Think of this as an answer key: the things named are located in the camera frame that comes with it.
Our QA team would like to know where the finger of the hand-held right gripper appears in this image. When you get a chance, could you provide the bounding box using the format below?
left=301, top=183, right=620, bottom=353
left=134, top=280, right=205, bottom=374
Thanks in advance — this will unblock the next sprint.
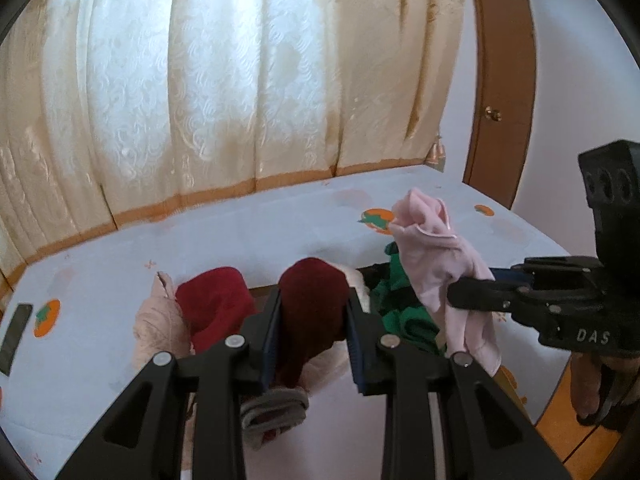
left=492, top=256, right=603, bottom=287
left=446, top=274, right=549, bottom=329

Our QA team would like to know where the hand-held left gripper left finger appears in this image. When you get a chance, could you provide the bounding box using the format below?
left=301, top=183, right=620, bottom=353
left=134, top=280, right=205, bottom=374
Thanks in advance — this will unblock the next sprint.
left=52, top=290, right=283, bottom=480

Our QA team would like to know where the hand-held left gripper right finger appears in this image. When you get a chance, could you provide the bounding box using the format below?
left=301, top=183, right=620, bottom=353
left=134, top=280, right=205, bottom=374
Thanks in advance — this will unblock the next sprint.
left=345, top=290, right=574, bottom=480

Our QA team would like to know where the pale pink underwear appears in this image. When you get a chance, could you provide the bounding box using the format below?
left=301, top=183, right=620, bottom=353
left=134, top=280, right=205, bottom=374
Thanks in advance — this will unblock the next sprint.
left=389, top=187, right=502, bottom=377

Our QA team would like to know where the green black striped underwear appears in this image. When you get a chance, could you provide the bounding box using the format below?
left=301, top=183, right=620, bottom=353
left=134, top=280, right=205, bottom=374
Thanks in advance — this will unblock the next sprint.
left=369, top=241, right=446, bottom=358

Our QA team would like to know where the maroon sock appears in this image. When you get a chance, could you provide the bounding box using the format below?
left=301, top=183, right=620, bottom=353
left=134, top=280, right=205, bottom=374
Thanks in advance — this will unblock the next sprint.
left=240, top=257, right=351, bottom=451

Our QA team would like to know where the white underwear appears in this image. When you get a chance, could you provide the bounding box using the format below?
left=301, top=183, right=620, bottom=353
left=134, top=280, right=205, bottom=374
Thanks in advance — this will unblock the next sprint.
left=340, top=264, right=374, bottom=315

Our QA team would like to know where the dark red underwear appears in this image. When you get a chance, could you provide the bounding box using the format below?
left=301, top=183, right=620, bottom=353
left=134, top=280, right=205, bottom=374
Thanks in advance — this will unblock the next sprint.
left=176, top=266, right=257, bottom=356

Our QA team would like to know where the white shallow box gold edge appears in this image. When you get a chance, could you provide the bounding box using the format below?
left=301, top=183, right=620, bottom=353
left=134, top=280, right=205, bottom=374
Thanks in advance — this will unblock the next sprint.
left=150, top=260, right=501, bottom=480

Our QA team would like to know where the person's right hand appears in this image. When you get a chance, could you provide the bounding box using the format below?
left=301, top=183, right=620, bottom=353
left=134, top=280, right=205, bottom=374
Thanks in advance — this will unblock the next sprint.
left=571, top=351, right=628, bottom=428

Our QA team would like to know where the curtain tieback tassel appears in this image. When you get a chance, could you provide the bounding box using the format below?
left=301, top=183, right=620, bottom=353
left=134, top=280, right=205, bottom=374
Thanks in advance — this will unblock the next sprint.
left=425, top=132, right=446, bottom=174

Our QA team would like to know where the white orange-print tablecloth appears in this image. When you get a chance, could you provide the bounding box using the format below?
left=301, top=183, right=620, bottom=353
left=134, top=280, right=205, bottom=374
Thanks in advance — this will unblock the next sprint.
left=0, top=162, right=574, bottom=480

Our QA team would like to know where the brown wooden door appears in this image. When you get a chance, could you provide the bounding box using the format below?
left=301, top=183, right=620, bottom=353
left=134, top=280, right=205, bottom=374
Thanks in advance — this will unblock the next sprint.
left=462, top=0, right=539, bottom=211

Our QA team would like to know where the black remote control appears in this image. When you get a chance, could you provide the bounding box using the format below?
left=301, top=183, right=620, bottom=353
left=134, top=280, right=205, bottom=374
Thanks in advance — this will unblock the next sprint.
left=0, top=304, right=34, bottom=376

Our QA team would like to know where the cream and orange floral curtain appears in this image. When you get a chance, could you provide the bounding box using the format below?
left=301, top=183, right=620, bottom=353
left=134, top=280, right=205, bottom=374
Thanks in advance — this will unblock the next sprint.
left=0, top=0, right=472, bottom=287

